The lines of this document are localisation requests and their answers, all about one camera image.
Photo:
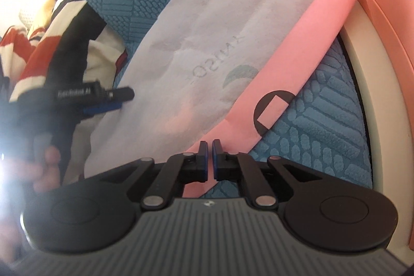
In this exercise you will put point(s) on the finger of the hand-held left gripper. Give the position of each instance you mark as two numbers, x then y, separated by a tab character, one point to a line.
123	94
103	108

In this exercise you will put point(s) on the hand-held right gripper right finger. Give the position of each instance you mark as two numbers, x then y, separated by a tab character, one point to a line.
216	161

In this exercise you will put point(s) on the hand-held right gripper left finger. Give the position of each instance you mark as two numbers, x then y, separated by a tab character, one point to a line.
203	161

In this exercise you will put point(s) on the white paper bag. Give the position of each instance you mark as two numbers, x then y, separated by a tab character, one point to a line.
210	36

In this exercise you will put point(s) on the pink paper bag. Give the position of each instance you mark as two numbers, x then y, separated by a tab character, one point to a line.
291	53

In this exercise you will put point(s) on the person's left hand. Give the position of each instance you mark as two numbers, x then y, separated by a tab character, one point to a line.
50	158

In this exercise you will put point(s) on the red black striped blanket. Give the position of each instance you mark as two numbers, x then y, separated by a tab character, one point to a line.
32	67

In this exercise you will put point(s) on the cream chair frame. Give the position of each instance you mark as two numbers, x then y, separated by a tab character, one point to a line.
375	85

